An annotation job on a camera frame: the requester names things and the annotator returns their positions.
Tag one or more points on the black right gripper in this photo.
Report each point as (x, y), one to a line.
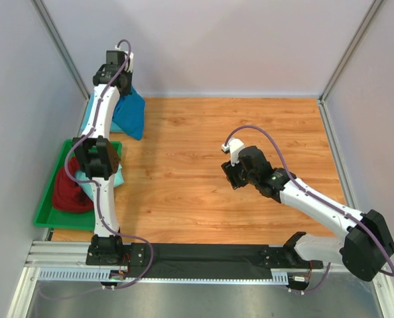
(230, 171)

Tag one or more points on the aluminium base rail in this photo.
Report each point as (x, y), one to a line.
(139, 257)

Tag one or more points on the left aluminium frame post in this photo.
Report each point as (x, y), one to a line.
(52, 30)

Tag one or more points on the aluminium frame post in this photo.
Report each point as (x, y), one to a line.
(352, 47)
(52, 30)

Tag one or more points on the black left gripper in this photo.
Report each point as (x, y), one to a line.
(127, 91)

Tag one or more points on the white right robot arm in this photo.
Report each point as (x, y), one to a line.
(362, 242)

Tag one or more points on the right aluminium frame post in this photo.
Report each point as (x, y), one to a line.
(352, 47)

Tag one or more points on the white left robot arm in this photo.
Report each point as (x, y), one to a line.
(99, 160)

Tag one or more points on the green plastic bin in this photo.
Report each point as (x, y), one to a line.
(48, 217)

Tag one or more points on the folded light blue t shirt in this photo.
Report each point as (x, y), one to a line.
(86, 116)

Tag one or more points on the dark red t shirt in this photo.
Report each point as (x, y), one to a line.
(68, 196)

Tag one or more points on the mint green t shirt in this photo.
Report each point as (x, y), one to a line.
(86, 187)

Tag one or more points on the grey slotted cable duct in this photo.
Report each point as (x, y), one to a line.
(112, 276)

